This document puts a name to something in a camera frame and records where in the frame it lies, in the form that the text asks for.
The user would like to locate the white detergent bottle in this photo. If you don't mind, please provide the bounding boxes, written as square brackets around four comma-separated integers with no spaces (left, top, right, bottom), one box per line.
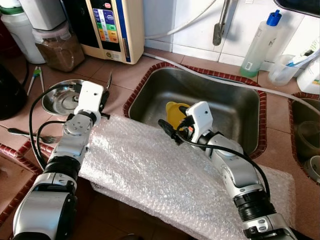
[296,47,320,95]

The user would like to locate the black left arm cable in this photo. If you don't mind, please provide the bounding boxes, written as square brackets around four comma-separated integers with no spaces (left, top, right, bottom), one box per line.
[28,82,81,173]

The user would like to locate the round steel bowl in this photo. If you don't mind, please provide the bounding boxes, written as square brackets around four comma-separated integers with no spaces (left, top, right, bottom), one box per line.
[41,79,101,117]

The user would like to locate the dark glass bowl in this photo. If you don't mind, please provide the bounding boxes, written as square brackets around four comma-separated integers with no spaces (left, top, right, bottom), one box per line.
[295,120,320,151]

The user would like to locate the jar of brown powder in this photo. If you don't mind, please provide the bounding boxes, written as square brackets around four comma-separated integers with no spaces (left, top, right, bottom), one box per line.
[32,22,86,72]

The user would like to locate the long white hose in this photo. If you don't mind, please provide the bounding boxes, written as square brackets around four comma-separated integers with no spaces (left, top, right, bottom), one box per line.
[142,51,320,115]

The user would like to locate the clear plastic cup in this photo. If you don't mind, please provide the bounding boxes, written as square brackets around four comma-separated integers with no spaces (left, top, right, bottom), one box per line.
[267,54,301,86]

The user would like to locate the black kettle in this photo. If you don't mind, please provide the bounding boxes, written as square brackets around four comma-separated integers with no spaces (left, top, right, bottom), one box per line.
[0,62,28,121]

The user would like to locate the beige water ionizer appliance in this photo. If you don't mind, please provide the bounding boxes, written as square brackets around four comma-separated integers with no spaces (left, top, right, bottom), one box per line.
[62,0,146,65]

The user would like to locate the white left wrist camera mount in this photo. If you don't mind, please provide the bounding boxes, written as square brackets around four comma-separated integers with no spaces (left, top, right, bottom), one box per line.
[74,80,106,115]

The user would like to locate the green soap bottle blue cap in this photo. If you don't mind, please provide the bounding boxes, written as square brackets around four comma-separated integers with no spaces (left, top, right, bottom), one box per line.
[239,10,282,78]

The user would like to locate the thin white hose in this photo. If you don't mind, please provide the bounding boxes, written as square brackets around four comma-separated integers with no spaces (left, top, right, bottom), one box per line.
[144,0,218,41]

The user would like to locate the white plastic appliance housing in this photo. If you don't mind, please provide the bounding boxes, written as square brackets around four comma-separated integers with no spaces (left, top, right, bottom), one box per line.
[19,0,67,31]

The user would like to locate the white mug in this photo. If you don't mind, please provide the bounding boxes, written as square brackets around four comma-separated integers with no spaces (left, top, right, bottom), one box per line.
[304,156,320,182]

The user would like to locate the green white tongs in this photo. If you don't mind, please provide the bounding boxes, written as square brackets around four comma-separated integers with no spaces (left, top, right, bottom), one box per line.
[27,66,47,96]

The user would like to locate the yellow plastic cup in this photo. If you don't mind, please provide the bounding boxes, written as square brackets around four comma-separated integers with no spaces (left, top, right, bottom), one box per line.
[165,101,192,128]

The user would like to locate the blue white brush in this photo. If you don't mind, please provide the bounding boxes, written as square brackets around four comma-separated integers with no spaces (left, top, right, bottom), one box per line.
[287,47,320,68]

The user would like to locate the white jar green lid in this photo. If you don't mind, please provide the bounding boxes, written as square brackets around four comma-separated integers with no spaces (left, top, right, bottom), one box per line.
[0,2,46,65]

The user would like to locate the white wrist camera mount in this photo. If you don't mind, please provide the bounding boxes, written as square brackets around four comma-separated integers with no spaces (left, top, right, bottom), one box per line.
[186,101,214,142]
[74,80,106,115]

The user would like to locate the clear bubble wrap sheet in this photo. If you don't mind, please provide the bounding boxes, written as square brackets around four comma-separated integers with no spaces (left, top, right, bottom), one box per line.
[80,114,296,240]

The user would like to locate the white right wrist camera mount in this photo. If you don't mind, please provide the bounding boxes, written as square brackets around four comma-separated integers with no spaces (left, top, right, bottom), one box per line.
[186,101,214,142]

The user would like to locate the steel fork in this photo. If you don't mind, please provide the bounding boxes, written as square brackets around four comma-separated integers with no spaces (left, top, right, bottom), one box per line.
[7,127,61,144]

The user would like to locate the dark red plastic container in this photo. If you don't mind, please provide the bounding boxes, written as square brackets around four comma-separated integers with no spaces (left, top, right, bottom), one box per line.
[0,20,16,58]

